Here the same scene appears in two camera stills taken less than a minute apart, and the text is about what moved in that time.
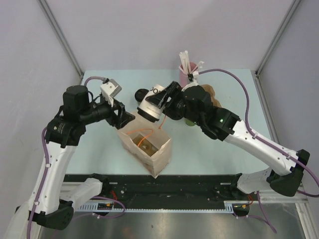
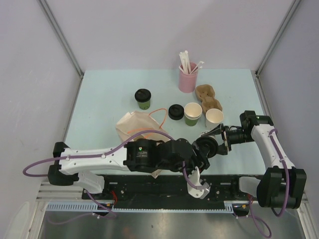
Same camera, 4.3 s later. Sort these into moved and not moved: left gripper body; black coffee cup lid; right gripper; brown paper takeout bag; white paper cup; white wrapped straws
Moved: right gripper; left gripper body; white paper cup
Not moved: brown paper takeout bag; black coffee cup lid; white wrapped straws
